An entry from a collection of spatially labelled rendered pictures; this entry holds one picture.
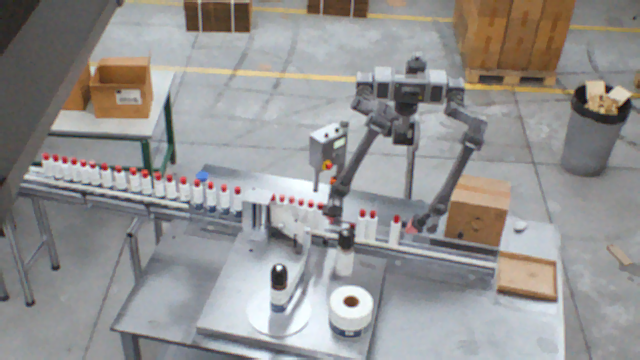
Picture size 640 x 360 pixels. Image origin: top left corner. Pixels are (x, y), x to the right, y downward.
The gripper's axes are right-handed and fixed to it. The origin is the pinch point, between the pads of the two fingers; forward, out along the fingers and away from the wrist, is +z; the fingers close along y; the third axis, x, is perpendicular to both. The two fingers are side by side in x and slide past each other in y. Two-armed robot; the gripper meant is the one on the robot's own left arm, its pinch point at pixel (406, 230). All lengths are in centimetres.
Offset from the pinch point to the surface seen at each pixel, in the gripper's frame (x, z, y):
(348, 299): -16, 13, 55
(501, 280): 50, -21, 7
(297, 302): -28, 37, 53
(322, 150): -63, -2, 0
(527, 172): 126, 25, -204
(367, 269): -4.7, 19.3, 21.4
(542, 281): 66, -35, 2
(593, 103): 117, -43, -226
